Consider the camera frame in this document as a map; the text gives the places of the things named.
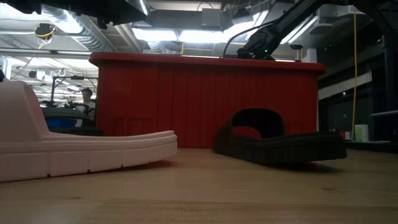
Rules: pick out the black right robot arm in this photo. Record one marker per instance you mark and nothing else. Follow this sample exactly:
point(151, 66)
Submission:
point(264, 40)

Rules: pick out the black background frame stand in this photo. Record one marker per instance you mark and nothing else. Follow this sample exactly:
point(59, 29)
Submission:
point(74, 77)

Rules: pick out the pale white foam slide sandal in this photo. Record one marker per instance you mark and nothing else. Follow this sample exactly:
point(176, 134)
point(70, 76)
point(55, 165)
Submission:
point(77, 155)

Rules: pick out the large red plastic bin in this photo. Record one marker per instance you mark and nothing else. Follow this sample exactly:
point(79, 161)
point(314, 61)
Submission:
point(186, 102)

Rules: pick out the small red box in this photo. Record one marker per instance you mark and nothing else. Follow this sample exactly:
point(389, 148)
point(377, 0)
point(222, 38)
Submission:
point(342, 135)

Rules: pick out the small black security camera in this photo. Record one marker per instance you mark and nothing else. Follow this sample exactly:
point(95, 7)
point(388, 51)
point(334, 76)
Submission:
point(296, 46)

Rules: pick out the white and green cup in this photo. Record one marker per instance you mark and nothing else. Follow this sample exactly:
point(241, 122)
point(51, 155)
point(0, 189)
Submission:
point(361, 133)

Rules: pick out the person in background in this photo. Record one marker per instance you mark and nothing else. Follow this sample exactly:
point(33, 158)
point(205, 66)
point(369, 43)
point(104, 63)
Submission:
point(87, 96)

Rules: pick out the spiral metal ceiling duct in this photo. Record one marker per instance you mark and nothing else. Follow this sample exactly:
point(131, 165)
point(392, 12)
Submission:
point(87, 34)

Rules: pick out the grey ceiling ventilation box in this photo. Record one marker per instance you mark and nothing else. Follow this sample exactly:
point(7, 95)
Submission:
point(212, 18)

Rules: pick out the plain black slide sandal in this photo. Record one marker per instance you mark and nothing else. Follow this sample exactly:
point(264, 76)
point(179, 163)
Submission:
point(280, 149)

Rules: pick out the black slide sandal blue insole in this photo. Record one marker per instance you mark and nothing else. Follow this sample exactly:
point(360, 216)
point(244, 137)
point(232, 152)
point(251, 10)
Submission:
point(68, 113)

